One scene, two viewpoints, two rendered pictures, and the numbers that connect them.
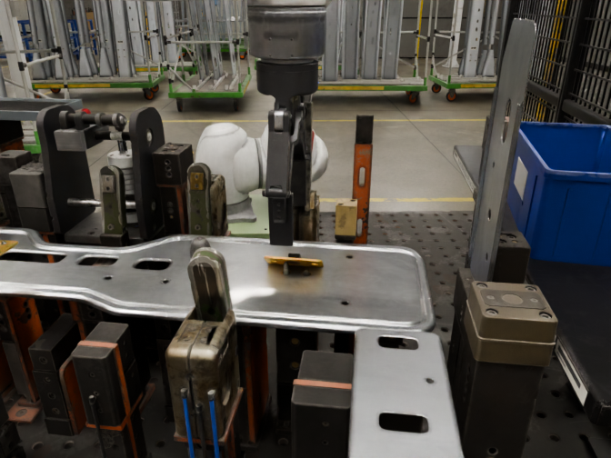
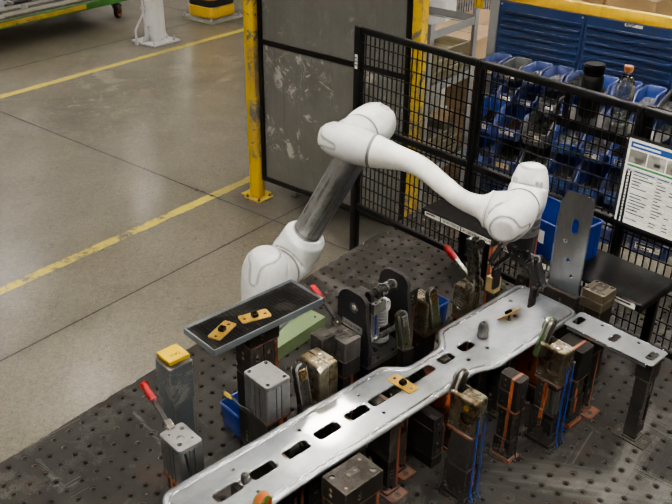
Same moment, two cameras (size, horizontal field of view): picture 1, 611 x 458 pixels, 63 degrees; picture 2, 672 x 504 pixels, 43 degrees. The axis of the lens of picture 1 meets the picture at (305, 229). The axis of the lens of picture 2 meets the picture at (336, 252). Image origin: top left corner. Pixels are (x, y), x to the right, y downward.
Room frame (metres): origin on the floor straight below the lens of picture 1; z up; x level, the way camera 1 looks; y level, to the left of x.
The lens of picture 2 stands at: (-0.31, 2.00, 2.41)
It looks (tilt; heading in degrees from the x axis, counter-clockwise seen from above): 29 degrees down; 309
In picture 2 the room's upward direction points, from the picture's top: 1 degrees clockwise
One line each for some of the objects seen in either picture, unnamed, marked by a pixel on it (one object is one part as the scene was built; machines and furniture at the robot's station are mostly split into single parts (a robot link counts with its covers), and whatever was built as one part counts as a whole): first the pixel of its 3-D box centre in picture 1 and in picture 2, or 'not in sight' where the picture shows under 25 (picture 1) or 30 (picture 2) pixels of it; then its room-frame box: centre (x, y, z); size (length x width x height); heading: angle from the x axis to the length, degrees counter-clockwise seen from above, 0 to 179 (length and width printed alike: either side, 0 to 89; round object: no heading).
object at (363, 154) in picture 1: (357, 257); (487, 301); (0.77, -0.09, 0.95); 0.03 x 0.01 x 0.50; 83
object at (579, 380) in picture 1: (556, 223); (538, 245); (0.77, -0.43, 1.01); 0.90 x 0.22 x 0.03; 173
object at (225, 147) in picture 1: (225, 161); (265, 277); (1.44, 0.24, 0.92); 0.18 x 0.16 x 0.22; 103
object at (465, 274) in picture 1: (461, 374); (555, 329); (0.58, -0.23, 0.85); 0.12 x 0.03 x 0.30; 173
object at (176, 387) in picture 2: not in sight; (180, 427); (1.08, 0.93, 0.92); 0.08 x 0.08 x 0.44; 83
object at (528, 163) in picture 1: (574, 184); (549, 227); (0.74, -0.42, 1.09); 0.30 x 0.17 x 0.13; 167
